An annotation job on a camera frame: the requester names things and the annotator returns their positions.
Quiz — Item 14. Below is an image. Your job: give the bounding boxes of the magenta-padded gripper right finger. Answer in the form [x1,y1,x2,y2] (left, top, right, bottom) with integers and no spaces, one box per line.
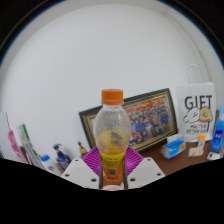
[122,146,166,190]

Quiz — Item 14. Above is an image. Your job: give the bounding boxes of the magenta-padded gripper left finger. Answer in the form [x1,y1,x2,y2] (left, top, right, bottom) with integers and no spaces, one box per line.
[61,146,102,190]

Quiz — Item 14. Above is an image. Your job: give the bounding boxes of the orange-capped clear drink bottle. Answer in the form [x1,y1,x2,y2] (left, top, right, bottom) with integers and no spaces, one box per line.
[93,88,133,188]

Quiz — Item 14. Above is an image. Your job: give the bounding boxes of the brown pump bottle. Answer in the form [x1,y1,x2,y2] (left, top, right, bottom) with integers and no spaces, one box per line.
[77,140,88,158]

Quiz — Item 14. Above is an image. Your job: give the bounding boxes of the dark blue pump bottle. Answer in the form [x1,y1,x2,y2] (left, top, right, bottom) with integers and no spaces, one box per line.
[53,143,72,171]

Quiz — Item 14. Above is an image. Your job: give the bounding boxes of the white bottle with blue cap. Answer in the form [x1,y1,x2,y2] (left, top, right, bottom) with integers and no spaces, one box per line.
[40,154,63,176]

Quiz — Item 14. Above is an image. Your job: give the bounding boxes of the blue tissue pack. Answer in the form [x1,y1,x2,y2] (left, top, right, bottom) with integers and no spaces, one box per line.
[160,133,187,160]

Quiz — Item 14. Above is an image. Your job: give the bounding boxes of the framed group photo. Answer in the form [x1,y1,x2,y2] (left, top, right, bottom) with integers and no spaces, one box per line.
[78,87,179,154]

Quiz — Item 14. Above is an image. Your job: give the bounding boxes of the patterned snack packet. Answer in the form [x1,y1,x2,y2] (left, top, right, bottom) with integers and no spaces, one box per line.
[187,146,205,158]

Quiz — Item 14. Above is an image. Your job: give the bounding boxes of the small puzzle cube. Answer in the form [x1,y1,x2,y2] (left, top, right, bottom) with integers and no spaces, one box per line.
[197,134,207,149]

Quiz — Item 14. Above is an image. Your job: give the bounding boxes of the white remote control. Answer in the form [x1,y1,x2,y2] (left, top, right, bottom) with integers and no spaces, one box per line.
[206,150,223,162]

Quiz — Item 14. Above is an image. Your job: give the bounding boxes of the white printed paper gift bag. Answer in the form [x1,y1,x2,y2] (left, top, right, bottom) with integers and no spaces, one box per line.
[174,63,217,143]

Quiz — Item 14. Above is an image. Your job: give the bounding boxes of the blue detergent bottle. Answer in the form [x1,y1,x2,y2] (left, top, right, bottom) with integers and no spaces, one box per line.
[209,104,224,154]

